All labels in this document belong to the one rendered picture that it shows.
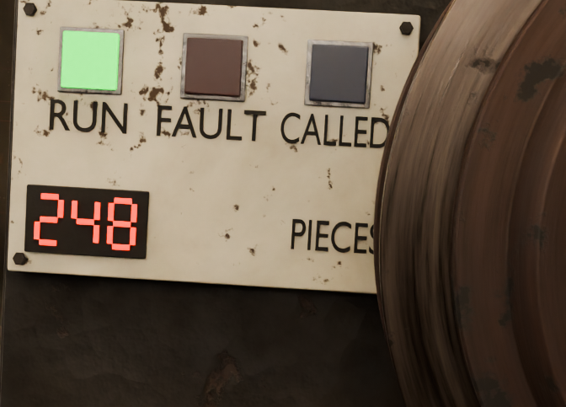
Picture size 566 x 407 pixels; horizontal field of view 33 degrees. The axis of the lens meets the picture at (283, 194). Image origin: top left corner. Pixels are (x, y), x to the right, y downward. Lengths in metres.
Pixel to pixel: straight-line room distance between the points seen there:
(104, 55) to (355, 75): 0.16
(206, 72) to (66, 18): 0.10
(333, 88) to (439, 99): 0.14
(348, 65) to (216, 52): 0.08
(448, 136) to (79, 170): 0.26
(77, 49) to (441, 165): 0.26
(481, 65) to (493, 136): 0.04
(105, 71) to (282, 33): 0.12
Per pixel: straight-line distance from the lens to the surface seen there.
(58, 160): 0.63
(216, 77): 0.61
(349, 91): 0.60
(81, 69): 0.63
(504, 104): 0.47
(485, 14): 0.49
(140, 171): 0.62
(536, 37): 0.47
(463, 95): 0.48
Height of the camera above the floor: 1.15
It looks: 3 degrees down
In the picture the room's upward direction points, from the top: 3 degrees clockwise
